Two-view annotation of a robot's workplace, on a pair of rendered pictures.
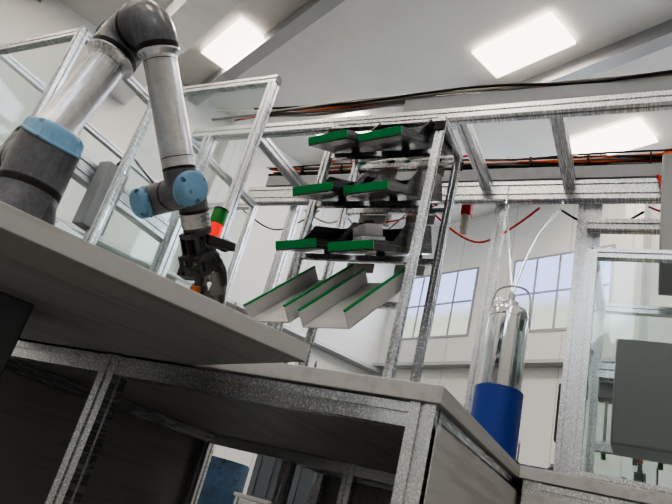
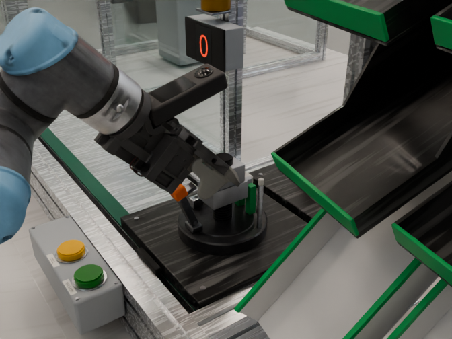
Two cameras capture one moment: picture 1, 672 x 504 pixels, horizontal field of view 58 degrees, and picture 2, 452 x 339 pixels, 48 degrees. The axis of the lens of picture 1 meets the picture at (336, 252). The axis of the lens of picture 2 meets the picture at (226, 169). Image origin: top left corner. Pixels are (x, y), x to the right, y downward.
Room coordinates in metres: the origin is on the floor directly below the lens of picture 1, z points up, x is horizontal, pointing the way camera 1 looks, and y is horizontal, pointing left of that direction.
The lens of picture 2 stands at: (0.97, 0.01, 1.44)
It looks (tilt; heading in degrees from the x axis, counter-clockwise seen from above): 29 degrees down; 24
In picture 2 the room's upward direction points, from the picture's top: straight up
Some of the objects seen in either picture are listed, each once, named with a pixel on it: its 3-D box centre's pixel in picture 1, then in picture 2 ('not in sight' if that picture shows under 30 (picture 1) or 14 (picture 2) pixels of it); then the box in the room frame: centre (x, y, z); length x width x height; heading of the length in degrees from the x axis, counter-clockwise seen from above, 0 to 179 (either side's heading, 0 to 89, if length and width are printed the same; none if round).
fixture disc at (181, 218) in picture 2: not in sight; (222, 222); (1.57, 0.29, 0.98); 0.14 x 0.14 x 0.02
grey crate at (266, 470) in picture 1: (314, 489); not in sight; (3.65, -0.23, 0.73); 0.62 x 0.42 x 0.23; 59
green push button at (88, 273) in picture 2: not in sight; (89, 278); (1.39, 0.41, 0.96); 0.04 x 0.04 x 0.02
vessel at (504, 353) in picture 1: (506, 335); not in sight; (1.95, -0.64, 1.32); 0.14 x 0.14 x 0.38
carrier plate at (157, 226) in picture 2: not in sight; (222, 232); (1.57, 0.29, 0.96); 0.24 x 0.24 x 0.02; 59
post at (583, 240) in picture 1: (582, 308); not in sight; (2.10, -0.96, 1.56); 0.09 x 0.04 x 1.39; 59
